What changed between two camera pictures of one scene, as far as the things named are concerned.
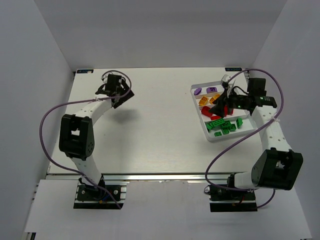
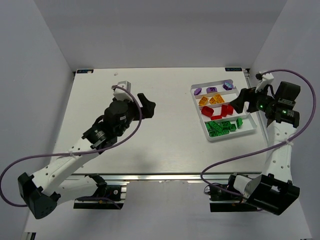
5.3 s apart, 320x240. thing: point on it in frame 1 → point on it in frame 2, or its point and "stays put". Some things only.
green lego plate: (218, 122) → (216, 126)
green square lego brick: (239, 122) stays put
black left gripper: (122, 97) → (138, 108)
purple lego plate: (211, 89) stays put
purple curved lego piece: (197, 91) stays put
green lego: (225, 131) stays put
